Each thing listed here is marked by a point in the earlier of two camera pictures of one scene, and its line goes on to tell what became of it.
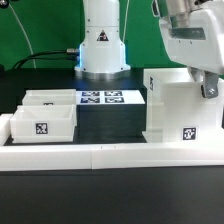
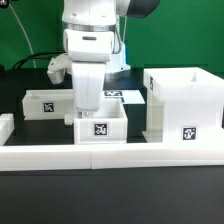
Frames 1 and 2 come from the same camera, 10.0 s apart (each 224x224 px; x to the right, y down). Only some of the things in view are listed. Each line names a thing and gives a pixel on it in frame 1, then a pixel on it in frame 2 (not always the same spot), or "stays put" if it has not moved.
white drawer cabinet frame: (176, 110) stays put
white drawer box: (49, 97) stays put
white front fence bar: (18, 158) stays put
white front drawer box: (44, 124) → (107, 126)
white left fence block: (5, 132) stays put
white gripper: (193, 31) → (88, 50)
